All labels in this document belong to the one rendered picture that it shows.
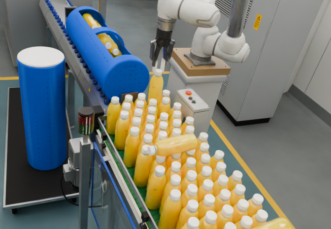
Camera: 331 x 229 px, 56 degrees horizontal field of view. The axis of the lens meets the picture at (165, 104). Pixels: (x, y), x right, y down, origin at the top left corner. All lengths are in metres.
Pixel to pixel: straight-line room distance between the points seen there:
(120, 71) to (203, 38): 0.69
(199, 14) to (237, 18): 0.65
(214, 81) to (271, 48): 1.08
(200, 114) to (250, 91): 1.73
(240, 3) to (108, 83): 0.89
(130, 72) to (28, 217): 1.30
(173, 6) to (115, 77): 0.55
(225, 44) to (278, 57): 1.31
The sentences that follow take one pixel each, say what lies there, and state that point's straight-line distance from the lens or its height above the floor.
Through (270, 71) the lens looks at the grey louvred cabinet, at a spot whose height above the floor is 0.70.
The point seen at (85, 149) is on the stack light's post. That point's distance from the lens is 1.37.
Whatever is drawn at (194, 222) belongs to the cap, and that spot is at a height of 1.11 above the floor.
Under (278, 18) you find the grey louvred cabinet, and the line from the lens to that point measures 3.11.
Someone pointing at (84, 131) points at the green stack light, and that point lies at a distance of 1.29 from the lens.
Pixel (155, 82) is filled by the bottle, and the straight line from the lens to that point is 1.63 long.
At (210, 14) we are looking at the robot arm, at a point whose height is 1.62.
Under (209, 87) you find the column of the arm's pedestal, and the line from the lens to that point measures 2.30.
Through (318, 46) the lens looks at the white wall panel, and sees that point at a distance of 4.37.
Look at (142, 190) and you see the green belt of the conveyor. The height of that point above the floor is 0.90.
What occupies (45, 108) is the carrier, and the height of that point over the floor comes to 0.73.
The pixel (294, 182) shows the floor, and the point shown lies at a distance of 3.24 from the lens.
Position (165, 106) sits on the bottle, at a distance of 1.67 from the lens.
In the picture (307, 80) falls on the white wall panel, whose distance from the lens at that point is 4.49.
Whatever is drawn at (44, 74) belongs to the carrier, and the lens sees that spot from 2.07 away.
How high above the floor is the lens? 2.00
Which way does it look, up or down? 33 degrees down
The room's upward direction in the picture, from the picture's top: 11 degrees clockwise
